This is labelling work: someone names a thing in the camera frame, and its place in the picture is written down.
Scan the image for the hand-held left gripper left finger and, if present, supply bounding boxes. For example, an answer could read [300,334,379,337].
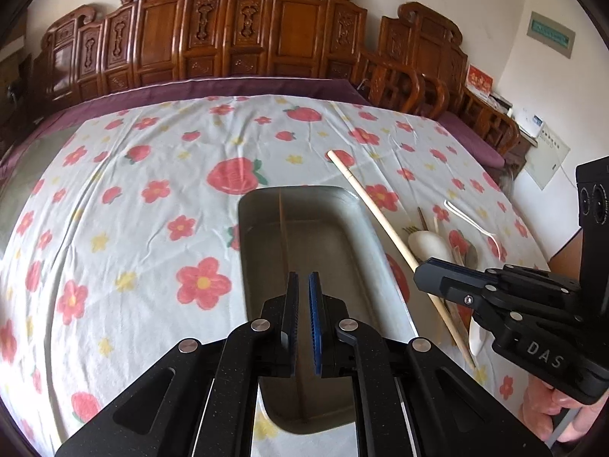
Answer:
[54,270,300,457]

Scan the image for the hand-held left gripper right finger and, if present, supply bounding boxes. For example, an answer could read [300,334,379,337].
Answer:
[308,271,555,457]

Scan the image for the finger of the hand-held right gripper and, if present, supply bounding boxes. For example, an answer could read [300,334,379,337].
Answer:
[413,257,587,340]
[480,265,589,316]

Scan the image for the white serving spoon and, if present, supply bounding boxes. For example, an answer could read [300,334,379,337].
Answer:
[408,230,496,359]

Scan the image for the grey rectangular tray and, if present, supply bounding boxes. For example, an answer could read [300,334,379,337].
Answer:
[237,185,422,436]

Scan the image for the thin white plastic spoon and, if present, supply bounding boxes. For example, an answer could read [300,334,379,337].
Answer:
[443,199,501,260]

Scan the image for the person's right hand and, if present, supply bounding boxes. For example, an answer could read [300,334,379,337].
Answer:
[521,380,609,457]

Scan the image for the wooden spoon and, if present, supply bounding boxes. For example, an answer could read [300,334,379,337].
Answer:
[451,240,480,271]

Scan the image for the long light wooden chopstick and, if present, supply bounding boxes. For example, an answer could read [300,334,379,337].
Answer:
[326,150,477,369]

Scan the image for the white board with print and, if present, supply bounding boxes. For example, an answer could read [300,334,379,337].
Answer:
[522,123,572,190]

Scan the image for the purple bench cushion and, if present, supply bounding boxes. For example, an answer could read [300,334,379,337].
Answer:
[435,111,506,170]

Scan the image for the small white box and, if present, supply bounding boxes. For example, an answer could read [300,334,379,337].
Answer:
[516,109,546,140]

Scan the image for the white floral bedsheet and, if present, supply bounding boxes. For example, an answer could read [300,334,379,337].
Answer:
[0,94,553,457]

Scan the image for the red box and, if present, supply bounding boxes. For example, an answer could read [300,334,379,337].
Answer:
[466,64,496,99]

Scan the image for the carved wooden armchair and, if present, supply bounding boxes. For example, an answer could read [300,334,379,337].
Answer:
[357,2,523,159]

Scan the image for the carved wooden bench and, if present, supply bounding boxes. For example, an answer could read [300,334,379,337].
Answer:
[29,0,369,108]

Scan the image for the green wall sign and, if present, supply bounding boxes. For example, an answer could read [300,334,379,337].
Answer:
[525,10,577,61]

